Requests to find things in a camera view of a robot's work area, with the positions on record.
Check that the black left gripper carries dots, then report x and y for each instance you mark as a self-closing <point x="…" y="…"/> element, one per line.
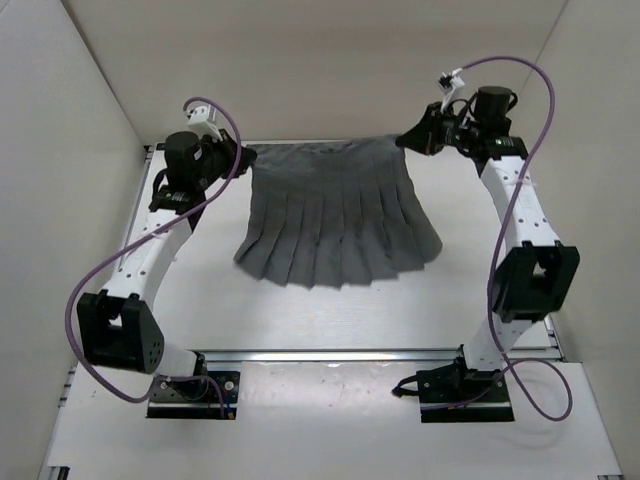
<point x="231" y="146"/>

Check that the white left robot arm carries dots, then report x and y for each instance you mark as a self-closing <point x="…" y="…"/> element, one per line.
<point x="118" y="329"/>

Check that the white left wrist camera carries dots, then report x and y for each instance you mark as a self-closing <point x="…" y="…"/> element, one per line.
<point x="201" y="120"/>

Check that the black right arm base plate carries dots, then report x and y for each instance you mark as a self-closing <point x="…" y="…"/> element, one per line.
<point x="446" y="397"/>

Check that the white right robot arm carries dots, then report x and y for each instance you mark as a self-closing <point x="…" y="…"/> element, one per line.
<point x="532" y="269"/>

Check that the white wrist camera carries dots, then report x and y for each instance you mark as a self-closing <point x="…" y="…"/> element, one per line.
<point x="451" y="85"/>
<point x="201" y="120"/>

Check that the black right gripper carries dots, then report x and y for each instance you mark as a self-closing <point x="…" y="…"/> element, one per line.
<point x="425" y="137"/>

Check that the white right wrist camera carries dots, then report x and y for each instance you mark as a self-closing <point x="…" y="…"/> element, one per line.
<point x="451" y="85"/>

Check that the aluminium table rail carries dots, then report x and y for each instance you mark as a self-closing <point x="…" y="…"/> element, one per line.
<point x="330" y="355"/>

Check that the grey pleated skirt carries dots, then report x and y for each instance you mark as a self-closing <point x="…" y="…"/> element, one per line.
<point x="334" y="213"/>

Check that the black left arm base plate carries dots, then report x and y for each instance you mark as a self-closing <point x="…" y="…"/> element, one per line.
<point x="197" y="400"/>

